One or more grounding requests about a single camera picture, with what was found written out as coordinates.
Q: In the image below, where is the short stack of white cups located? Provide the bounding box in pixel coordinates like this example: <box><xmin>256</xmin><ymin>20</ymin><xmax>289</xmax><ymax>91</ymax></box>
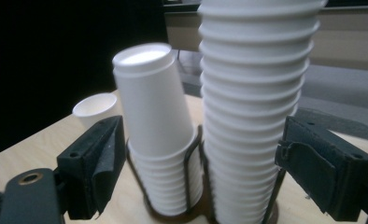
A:
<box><xmin>111</xmin><ymin>42</ymin><xmax>204</xmax><ymax>217</ymax></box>

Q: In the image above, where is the white paper cup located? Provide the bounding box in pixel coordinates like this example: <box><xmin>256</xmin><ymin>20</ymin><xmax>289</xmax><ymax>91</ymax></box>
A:
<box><xmin>72</xmin><ymin>92</ymin><xmax>119</xmax><ymax>130</ymax></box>

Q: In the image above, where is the black curtain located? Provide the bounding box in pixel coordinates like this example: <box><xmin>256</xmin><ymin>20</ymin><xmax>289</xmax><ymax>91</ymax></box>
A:
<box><xmin>0</xmin><ymin>0</ymin><xmax>168</xmax><ymax>161</ymax></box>

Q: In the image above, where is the tall stack of white cups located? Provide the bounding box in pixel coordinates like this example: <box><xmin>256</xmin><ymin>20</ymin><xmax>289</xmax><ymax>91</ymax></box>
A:
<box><xmin>197</xmin><ymin>0</ymin><xmax>329</xmax><ymax>224</ymax></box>

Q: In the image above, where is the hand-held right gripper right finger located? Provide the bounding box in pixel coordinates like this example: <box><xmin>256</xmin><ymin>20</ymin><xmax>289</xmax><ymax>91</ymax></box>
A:
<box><xmin>275</xmin><ymin>115</ymin><xmax>368</xmax><ymax>222</ymax></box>

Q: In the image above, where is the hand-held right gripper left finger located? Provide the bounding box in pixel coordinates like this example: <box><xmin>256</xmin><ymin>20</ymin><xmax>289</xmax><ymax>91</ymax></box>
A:
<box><xmin>56</xmin><ymin>115</ymin><xmax>127</xmax><ymax>220</ymax></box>

